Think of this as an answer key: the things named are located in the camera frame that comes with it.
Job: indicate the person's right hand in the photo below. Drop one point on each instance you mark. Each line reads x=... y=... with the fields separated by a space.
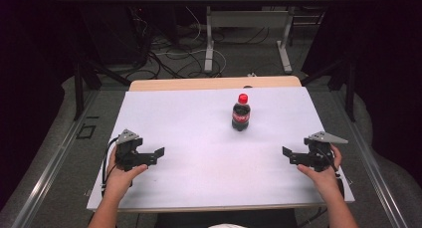
x=326 y=181

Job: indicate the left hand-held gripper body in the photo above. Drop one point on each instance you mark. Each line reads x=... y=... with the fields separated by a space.
x=127 y=151

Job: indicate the person's left hand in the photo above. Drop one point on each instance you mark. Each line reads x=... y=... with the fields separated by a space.
x=117 y=181

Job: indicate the black metal stand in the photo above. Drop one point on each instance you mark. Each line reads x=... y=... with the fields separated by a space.
x=349 y=88
x=79 y=88

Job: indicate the black equipment case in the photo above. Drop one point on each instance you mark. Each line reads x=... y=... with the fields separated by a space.
x=112 y=35

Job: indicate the dark cola bottle red label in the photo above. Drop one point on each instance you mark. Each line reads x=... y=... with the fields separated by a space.
x=241 y=116

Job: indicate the light wooden table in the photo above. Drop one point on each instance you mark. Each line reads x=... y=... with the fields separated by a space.
x=199 y=83

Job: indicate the grey metal frame desk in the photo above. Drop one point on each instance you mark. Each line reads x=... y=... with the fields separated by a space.
x=249 y=19

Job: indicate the aluminium floor rail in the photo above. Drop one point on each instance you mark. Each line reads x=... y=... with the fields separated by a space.
x=375 y=168
x=49 y=168

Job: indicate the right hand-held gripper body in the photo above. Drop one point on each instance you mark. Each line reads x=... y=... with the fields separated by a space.
x=321 y=151

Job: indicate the red bottle cap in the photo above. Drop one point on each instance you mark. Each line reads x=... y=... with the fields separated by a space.
x=243 y=98

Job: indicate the person's dark lap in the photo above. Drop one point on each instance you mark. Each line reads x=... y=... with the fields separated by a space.
x=225 y=218

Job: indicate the white board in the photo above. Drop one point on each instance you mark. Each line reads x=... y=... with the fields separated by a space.
x=205 y=168

